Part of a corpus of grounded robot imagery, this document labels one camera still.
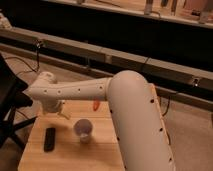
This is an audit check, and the black eraser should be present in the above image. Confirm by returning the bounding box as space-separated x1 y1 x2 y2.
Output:
44 128 56 152

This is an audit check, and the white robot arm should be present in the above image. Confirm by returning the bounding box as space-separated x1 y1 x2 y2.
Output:
28 70 176 171

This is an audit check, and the black office chair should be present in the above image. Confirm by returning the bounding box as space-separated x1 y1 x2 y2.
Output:
0 54 36 149

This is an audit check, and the white paper cup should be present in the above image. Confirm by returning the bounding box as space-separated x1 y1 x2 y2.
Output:
73 119 93 143

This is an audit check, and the orange carrot toy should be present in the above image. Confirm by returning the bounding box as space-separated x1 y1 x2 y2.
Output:
93 101 100 111

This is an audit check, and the black cable on floor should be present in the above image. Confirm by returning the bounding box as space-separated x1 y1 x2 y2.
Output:
3 41 44 75

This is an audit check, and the black cable at right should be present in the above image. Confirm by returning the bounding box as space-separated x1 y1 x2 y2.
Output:
161 96 172 118

